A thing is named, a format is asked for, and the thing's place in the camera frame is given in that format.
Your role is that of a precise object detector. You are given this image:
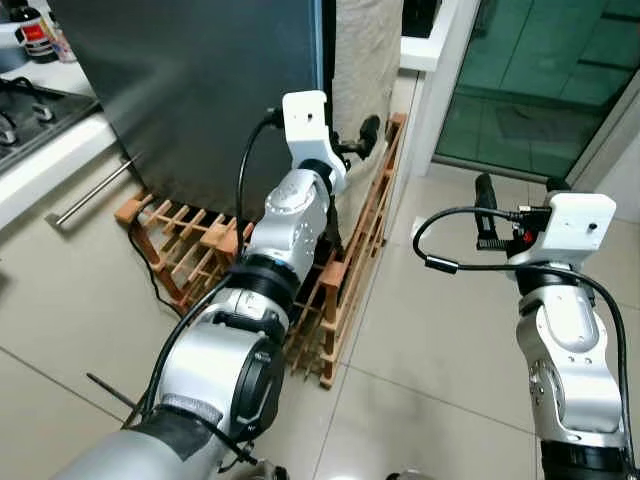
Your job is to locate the steel gas stove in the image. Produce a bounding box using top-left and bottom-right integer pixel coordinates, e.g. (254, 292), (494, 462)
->
(0, 75), (101, 176)

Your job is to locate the white cooking pot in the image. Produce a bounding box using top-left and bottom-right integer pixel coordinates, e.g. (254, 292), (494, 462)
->
(0, 18), (31, 71)

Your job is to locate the thin black power cord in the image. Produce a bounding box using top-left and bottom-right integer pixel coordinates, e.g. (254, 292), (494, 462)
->
(125, 215), (186, 316)

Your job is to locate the steel cabinet handle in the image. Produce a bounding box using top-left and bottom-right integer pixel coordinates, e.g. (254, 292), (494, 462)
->
(45, 155), (141, 226)

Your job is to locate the wooden slat rack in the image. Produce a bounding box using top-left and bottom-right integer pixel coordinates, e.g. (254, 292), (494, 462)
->
(113, 112), (409, 389)

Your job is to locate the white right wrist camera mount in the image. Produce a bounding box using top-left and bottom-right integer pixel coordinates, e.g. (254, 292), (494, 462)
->
(508, 192), (618, 269)

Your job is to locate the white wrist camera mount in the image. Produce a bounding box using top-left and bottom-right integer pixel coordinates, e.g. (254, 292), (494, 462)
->
(508, 192), (618, 269)
(281, 90), (348, 196)

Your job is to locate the silver left robot leg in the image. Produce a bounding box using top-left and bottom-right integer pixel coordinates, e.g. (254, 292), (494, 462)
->
(245, 462), (291, 480)

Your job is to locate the green tinted glass door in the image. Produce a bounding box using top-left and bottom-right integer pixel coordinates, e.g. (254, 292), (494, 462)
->
(435, 0), (640, 181)

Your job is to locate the grey fridge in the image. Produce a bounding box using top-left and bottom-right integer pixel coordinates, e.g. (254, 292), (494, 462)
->
(48, 0), (331, 216)

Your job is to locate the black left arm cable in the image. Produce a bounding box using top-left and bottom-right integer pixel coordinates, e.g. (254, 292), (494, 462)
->
(235, 108), (286, 251)

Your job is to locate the black box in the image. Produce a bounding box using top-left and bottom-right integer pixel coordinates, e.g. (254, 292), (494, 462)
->
(402, 0), (443, 41)

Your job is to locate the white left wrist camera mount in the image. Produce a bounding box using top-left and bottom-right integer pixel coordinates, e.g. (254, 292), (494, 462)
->
(281, 90), (348, 196)

